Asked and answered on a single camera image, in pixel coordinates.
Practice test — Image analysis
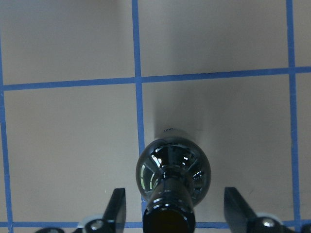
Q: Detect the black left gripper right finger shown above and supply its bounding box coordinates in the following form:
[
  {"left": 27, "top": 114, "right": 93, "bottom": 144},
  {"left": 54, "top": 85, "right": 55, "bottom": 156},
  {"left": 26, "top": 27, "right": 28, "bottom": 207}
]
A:
[{"left": 224, "top": 187, "right": 292, "bottom": 233}]

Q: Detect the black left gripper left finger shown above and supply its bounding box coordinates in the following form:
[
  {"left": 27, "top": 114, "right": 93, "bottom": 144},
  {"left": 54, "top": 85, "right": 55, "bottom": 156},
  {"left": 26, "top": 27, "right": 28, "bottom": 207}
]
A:
[{"left": 77, "top": 188, "right": 126, "bottom": 233}]

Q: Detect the dark wine bottle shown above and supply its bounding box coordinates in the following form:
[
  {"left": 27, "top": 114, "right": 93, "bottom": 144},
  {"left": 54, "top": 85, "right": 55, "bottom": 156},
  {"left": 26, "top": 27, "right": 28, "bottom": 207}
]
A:
[{"left": 136, "top": 136, "right": 211, "bottom": 233}]

